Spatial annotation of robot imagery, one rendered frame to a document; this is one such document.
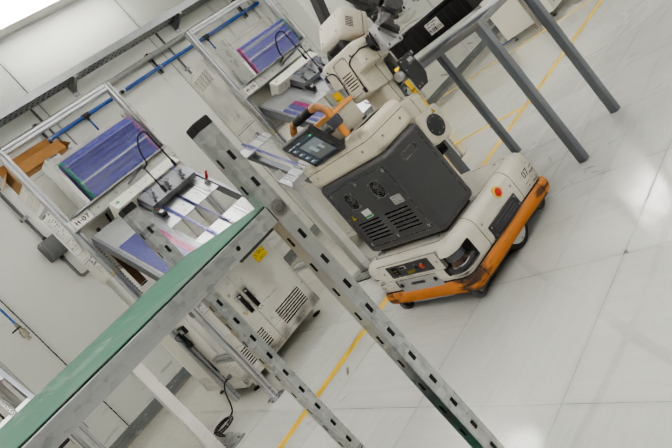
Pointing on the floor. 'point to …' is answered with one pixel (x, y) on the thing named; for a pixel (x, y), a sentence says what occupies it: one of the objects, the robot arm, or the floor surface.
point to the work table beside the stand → (514, 70)
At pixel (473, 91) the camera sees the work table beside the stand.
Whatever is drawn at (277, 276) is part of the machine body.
